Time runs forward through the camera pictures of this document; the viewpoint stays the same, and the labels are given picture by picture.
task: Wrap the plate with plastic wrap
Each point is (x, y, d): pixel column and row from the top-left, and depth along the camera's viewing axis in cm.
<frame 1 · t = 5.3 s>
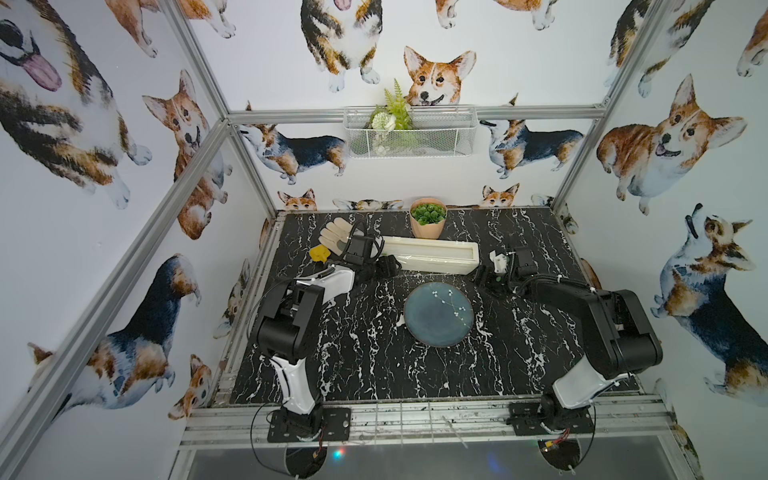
left hand: (397, 263, 97), fingers open
right hand: (470, 278, 93), fingers open
cream plastic wrap dispenser box: (432, 255, 100), point 8 cm above the table
blue-grey ceramic plate: (438, 314, 94), on the table
beige work glove: (333, 233, 115), on the table
yellow toy shovel: (319, 253, 108), point 2 cm above the table
pink pot with green plant: (428, 218, 102), point 14 cm above the table

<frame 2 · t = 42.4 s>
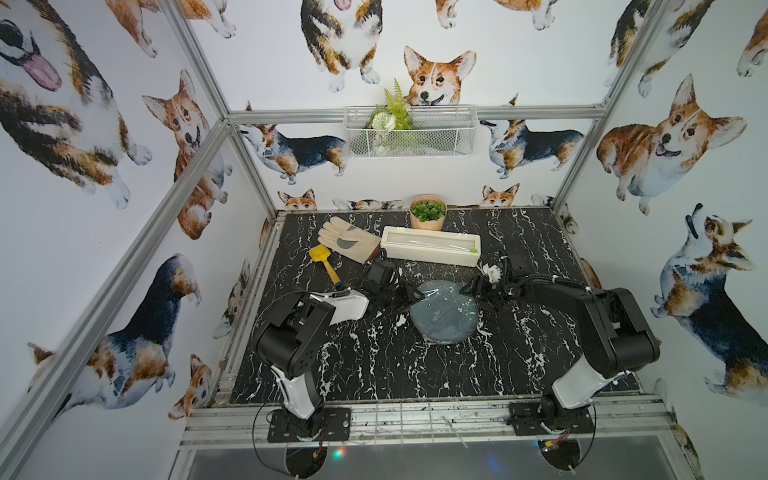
left hand: (426, 295, 90), fingers open
right hand: (464, 293, 92), fingers open
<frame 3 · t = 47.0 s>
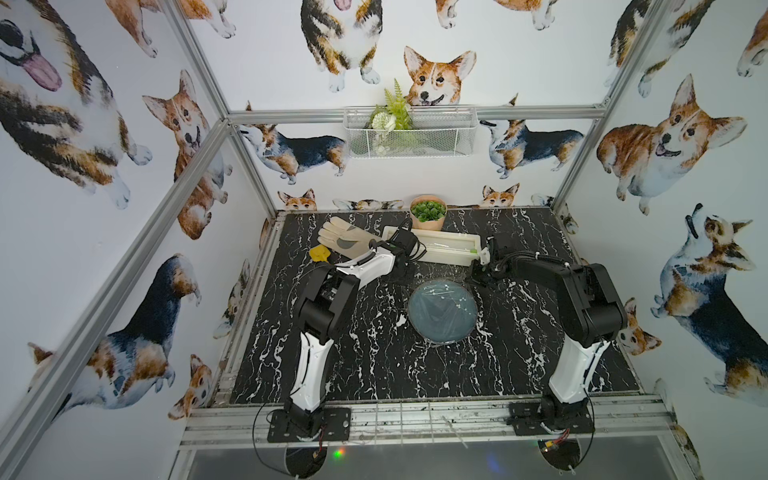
left hand: (409, 274, 100), fingers closed
right hand: (462, 276, 98), fingers closed
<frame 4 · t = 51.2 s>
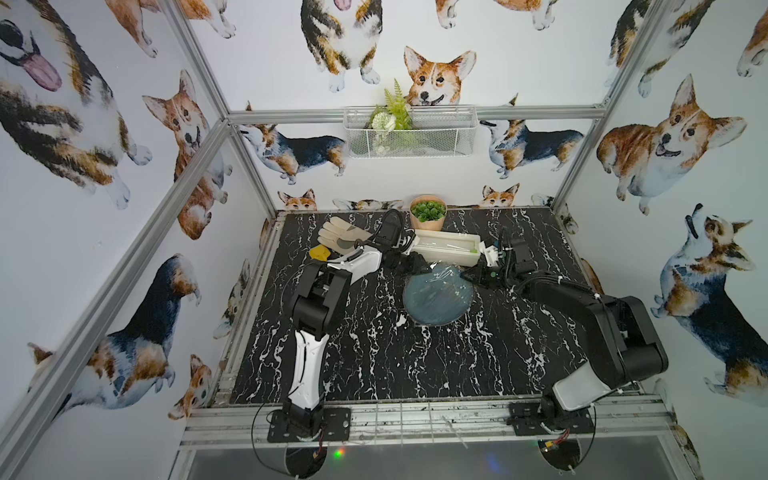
left hand: (432, 267, 95), fingers open
right hand: (459, 272, 89), fingers closed
blue-grey ceramic plate: (437, 294, 93), point 5 cm above the table
